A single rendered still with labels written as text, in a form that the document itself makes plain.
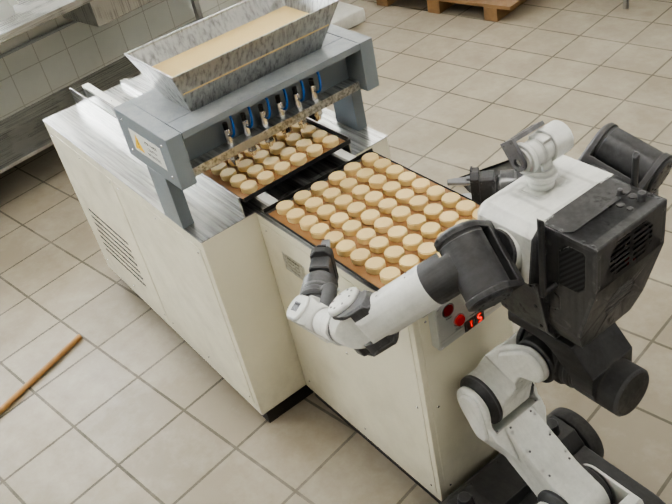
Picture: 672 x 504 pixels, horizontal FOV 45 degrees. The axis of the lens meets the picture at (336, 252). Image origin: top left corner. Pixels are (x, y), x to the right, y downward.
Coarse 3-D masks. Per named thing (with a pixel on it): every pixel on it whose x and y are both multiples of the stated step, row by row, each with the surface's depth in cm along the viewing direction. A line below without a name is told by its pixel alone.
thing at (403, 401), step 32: (288, 256) 238; (288, 288) 251; (288, 320) 267; (320, 352) 257; (352, 352) 236; (384, 352) 217; (416, 352) 202; (448, 352) 210; (480, 352) 219; (320, 384) 273; (352, 384) 249; (384, 384) 228; (416, 384) 211; (448, 384) 216; (352, 416) 264; (384, 416) 241; (416, 416) 222; (448, 416) 222; (384, 448) 255; (416, 448) 233; (448, 448) 229; (480, 448) 240; (416, 480) 255; (448, 480) 236
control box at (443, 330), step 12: (456, 300) 198; (432, 312) 195; (456, 312) 200; (468, 312) 203; (480, 312) 206; (432, 324) 198; (444, 324) 199; (432, 336) 202; (444, 336) 201; (456, 336) 204
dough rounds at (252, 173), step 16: (256, 144) 261; (288, 144) 257; (304, 144) 252; (320, 144) 254; (336, 144) 251; (240, 160) 252; (256, 160) 251; (272, 160) 247; (288, 160) 250; (304, 160) 246; (208, 176) 251; (224, 176) 245; (240, 176) 243; (256, 176) 244; (272, 176) 241; (240, 192) 240
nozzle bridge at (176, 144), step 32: (352, 32) 248; (288, 64) 238; (320, 64) 235; (352, 64) 250; (160, 96) 237; (224, 96) 229; (256, 96) 226; (288, 96) 243; (320, 96) 248; (352, 96) 261; (128, 128) 234; (160, 128) 220; (192, 128) 217; (256, 128) 239; (352, 128) 271; (160, 160) 225; (192, 160) 230; (224, 160) 232; (160, 192) 241
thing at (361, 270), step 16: (352, 176) 236; (416, 176) 230; (448, 192) 220; (304, 208) 227; (336, 208) 224; (368, 208) 221; (448, 208) 215; (288, 224) 222; (400, 224) 213; (320, 240) 214; (352, 240) 211; (432, 240) 205; (336, 256) 207; (384, 256) 203; (400, 272) 197
